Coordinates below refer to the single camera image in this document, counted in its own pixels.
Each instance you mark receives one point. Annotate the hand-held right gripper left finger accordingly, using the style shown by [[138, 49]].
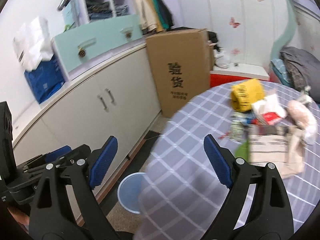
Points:
[[103, 162]]

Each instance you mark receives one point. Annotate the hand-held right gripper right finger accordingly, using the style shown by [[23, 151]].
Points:
[[216, 160]]

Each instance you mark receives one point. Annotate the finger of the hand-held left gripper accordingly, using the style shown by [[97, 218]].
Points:
[[58, 152], [80, 151]]

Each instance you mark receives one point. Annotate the green wrapper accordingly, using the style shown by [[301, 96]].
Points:
[[241, 150]]

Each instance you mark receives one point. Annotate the small silver packet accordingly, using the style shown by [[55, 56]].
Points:
[[237, 128]]

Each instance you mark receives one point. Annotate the blue plastic bin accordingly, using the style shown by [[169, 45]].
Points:
[[131, 192]]

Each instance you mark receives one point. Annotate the beige paper bag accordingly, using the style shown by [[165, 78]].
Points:
[[270, 150]]

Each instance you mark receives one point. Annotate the yellow packaging bag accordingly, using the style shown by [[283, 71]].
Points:
[[246, 95]]

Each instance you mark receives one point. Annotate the white and red carton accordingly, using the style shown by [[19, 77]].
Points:
[[268, 110]]

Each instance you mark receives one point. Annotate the small grey carton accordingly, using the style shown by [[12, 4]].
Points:
[[306, 96]]

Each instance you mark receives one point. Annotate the person's left forearm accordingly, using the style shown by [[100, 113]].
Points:
[[21, 217]]

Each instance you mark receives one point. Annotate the round table checkered cloth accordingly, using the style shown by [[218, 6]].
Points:
[[190, 187]]

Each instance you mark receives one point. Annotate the white low cabinet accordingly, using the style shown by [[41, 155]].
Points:
[[87, 110]]

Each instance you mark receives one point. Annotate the blue bag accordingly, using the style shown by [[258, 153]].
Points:
[[46, 77]]

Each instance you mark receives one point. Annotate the large cardboard box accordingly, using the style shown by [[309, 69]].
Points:
[[180, 75]]

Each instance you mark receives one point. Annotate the pine cone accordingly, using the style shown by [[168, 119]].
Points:
[[128, 33], [81, 52]]

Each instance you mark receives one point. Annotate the white paper bag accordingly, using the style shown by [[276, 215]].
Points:
[[32, 45]]

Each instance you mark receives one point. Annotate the white plastic bag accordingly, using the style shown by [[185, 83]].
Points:
[[221, 57]]

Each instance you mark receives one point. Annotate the small cardboard box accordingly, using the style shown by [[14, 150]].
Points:
[[211, 52]]

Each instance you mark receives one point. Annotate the pink flower sticker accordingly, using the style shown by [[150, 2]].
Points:
[[235, 51]]

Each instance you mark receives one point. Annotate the teal drawer unit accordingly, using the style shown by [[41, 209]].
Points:
[[100, 42]]

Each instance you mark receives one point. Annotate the blue checked pillow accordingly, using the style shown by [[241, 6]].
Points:
[[276, 66]]

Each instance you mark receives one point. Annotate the black clothing pile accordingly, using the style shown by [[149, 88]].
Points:
[[213, 38]]

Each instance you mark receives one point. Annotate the small green plant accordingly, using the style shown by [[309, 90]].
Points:
[[67, 27]]

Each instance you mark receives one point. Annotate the grey duvet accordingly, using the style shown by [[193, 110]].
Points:
[[300, 65]]

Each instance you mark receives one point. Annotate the pink butterfly sticker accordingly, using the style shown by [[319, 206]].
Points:
[[235, 22]]

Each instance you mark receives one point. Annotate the folded jeans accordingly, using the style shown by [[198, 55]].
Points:
[[100, 8], [122, 8]]

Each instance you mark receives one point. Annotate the mustard hanging garment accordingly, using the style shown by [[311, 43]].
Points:
[[156, 17]]

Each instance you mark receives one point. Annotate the pale wardrobe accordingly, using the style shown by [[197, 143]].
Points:
[[225, 5]]

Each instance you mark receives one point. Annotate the cream hanging jacket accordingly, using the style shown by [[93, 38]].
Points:
[[141, 7]]

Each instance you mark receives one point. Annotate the black hanging coat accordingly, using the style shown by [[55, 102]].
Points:
[[168, 7]]

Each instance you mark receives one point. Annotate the teal hanging garment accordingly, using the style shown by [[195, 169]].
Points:
[[160, 2]]

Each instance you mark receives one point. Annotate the teal bunk bed frame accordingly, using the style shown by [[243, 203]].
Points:
[[285, 30]]

